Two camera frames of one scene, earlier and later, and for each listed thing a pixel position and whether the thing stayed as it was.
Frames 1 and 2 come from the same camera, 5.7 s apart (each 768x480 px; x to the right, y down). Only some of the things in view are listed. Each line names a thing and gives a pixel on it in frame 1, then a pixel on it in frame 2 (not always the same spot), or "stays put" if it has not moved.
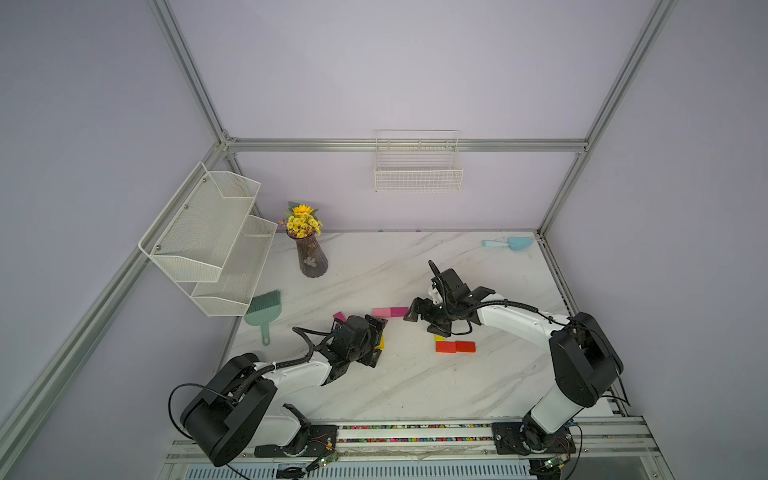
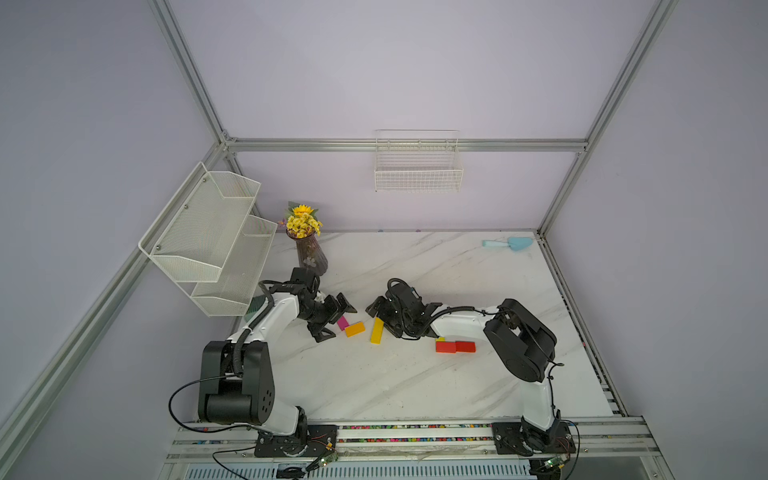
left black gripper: (374, 334) to (316, 331)
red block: (446, 347) stays put
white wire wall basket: (417, 161) stays put
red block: (465, 346) stays put
